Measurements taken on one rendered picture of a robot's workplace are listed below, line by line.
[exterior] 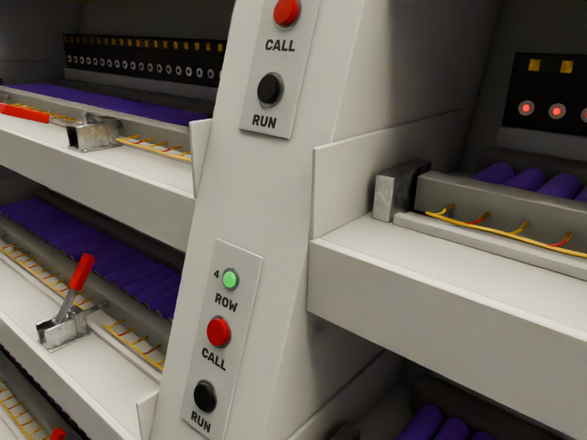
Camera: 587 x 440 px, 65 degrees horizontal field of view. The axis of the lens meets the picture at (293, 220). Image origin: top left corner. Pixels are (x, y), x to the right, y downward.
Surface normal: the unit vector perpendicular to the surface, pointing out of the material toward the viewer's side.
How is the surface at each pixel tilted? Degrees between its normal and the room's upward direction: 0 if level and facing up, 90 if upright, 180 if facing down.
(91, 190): 108
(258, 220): 90
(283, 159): 90
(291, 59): 90
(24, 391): 18
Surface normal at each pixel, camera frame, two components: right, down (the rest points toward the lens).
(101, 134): 0.76, 0.25
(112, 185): -0.64, 0.28
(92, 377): 0.02, -0.93
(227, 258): -0.61, -0.03
